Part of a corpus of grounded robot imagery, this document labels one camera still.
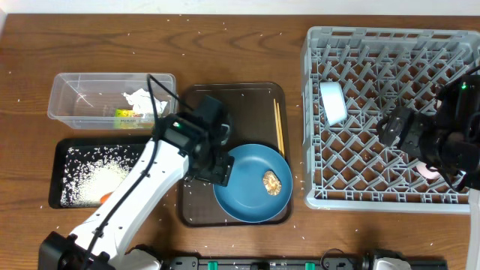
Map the pink plastic cup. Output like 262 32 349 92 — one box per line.
416 163 441 180

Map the light blue rice bowl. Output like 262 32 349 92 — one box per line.
319 82 347 125

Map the white tissue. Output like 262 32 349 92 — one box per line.
122 88 169 115

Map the yellow snack wrapper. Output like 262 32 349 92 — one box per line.
113 109 155 129

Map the orange carrot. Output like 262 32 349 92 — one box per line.
100 192 112 205

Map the pile of white rice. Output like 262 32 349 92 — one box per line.
59 144 145 208

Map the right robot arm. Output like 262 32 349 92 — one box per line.
376 67 479 269

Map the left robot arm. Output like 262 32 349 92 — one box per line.
38 96 234 269

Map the grey dishwasher rack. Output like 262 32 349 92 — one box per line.
301 26 479 215

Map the clear plastic waste bin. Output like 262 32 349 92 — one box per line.
47 73 179 130

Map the dark blue plate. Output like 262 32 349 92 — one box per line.
213 144 293 223

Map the brown food piece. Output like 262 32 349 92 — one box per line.
262 170 282 196

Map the brown serving tray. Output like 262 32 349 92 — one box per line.
177 82 293 228

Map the wooden chopstick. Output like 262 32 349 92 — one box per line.
276 102 285 158
273 98 280 153

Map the black rectangular tray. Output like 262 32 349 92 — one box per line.
48 136 150 209

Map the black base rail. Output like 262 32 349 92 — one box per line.
123 255 449 270

